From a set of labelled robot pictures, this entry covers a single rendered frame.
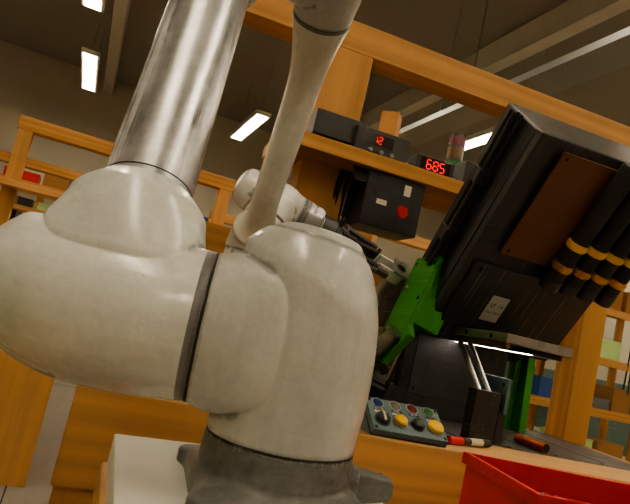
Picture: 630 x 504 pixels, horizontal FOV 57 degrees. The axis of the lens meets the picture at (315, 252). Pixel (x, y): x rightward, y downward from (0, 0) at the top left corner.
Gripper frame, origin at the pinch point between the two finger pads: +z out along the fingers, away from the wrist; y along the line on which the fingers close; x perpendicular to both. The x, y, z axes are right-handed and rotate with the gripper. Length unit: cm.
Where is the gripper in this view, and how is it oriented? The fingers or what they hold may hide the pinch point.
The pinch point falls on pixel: (388, 269)
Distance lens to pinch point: 142.7
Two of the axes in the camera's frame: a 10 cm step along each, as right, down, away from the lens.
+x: -5.2, 6.4, 5.6
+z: 8.4, 4.9, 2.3
